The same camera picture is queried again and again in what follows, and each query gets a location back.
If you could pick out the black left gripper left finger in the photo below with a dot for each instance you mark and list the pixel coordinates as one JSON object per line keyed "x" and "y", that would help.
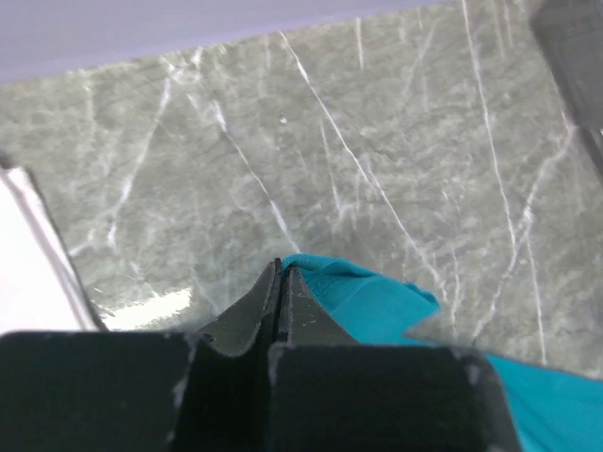
{"x": 144, "y": 391}

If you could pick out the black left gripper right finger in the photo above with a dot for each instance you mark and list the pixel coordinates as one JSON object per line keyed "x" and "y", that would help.
{"x": 330, "y": 393}

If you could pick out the clear plastic bin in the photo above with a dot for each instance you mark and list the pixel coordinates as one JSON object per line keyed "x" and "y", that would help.
{"x": 570, "y": 35}

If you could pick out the folded white t shirt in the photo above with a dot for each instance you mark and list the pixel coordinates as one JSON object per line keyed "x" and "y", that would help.
{"x": 40, "y": 290}

